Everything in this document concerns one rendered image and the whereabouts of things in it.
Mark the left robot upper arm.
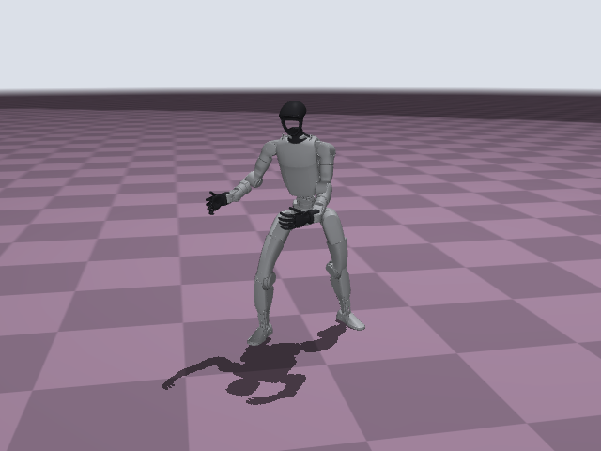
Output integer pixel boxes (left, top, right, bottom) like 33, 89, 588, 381
316, 141, 336, 194

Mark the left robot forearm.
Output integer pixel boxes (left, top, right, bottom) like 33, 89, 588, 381
312, 183, 332, 223

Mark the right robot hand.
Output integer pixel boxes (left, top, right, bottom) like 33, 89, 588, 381
206, 191, 230, 215

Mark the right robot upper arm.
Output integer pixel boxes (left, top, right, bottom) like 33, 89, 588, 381
246, 140, 279, 188

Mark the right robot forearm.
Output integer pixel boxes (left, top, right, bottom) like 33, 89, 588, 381
226, 172, 252, 204

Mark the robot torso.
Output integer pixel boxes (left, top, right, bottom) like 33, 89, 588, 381
276, 134, 320, 225

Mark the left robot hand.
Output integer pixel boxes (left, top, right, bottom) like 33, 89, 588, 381
278, 207, 320, 230

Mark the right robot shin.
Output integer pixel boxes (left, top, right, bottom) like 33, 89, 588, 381
254, 275, 273, 330

